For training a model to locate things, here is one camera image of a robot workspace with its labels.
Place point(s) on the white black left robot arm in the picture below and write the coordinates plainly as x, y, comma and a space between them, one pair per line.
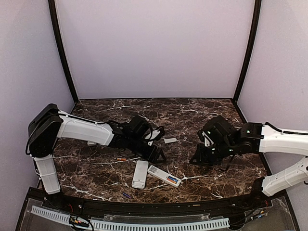
50, 124

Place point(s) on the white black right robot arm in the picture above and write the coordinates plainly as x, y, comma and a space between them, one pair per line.
219, 139

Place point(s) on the white remote control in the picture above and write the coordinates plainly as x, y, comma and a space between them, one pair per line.
162, 175
140, 174

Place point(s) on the white slotted cable duct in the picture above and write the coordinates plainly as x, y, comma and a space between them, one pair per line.
101, 225

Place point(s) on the blue battery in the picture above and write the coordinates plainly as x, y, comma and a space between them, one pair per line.
174, 177

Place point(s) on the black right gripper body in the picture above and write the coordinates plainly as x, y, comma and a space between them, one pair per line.
208, 157

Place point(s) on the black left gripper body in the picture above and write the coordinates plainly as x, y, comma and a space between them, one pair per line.
149, 156

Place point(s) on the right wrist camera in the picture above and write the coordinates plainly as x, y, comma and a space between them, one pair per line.
204, 138

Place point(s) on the black front rail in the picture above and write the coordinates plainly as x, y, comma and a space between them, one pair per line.
235, 208

